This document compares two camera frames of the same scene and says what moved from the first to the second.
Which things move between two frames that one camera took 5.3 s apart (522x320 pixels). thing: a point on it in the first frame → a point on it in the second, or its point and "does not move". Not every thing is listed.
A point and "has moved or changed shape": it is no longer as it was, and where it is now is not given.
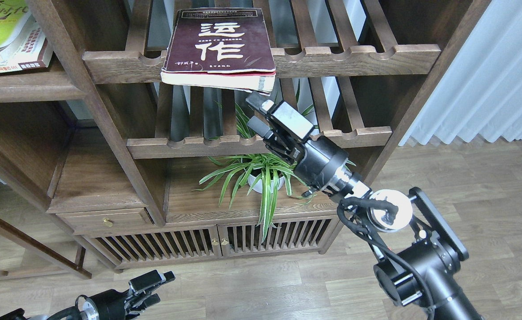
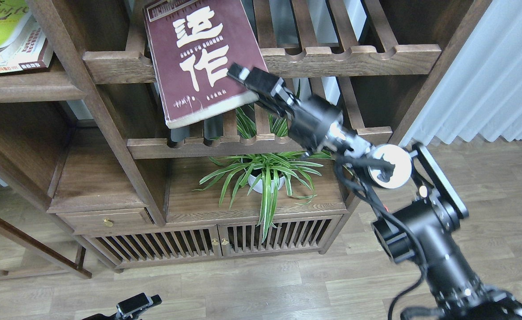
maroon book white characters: (223, 47) has moved or changed shape
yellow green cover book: (9, 38) does not move
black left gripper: (110, 304) → (137, 303)
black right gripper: (323, 163) → (313, 125)
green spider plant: (267, 175) does not move
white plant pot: (258, 187) does not move
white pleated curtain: (495, 86) does not move
